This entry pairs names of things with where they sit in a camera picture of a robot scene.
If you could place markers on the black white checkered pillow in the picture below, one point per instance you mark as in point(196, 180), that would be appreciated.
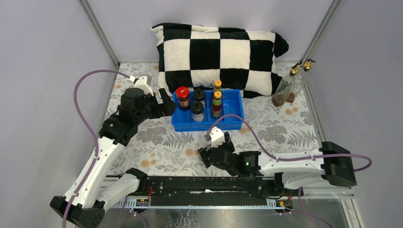
point(197, 56)

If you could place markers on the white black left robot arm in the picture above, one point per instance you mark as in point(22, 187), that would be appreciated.
point(82, 205)

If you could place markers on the gold top oil bottle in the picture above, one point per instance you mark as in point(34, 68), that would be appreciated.
point(285, 86)
point(299, 76)

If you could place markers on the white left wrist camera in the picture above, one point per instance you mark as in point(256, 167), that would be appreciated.
point(142, 83)

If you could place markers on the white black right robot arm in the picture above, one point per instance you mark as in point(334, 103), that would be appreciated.
point(330, 163)

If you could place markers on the blue plastic divided bin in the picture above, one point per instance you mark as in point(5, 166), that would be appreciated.
point(231, 104)

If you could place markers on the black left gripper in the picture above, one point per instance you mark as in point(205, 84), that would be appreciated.
point(169, 106)

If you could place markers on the yellow cap sauce bottle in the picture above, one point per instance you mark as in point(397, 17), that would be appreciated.
point(216, 105)
point(217, 86)

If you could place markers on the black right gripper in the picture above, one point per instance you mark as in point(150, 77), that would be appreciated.
point(205, 151)

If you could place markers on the red lid sauce jar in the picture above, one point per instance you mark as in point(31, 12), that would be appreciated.
point(183, 96)

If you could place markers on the black cap shaker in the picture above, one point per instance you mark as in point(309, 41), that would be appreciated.
point(199, 96)
point(197, 109)

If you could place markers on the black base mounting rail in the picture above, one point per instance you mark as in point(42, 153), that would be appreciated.
point(165, 191)

